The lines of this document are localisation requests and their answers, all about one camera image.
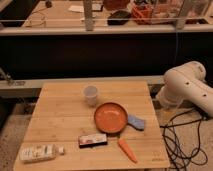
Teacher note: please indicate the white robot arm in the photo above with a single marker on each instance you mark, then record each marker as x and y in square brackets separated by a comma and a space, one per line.
[186, 82]

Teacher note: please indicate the translucent plastic cup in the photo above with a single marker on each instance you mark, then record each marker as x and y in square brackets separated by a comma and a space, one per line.
[91, 94]

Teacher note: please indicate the blue sponge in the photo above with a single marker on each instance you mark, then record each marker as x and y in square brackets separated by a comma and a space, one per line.
[136, 122]

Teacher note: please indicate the orange toy carrot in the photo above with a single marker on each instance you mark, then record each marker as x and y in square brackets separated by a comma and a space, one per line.
[127, 150]

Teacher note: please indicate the dark rectangular box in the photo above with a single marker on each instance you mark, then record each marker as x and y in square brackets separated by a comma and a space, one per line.
[92, 140]

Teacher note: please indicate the black tray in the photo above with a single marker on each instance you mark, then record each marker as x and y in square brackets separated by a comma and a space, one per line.
[119, 17]

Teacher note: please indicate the orange basket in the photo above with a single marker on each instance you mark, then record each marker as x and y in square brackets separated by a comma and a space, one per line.
[141, 15]

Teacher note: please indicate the clear plastic bottle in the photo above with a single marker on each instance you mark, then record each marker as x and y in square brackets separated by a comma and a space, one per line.
[40, 153]

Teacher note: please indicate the grey vertical post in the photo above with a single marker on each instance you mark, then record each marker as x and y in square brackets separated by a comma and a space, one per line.
[88, 14]
[180, 22]

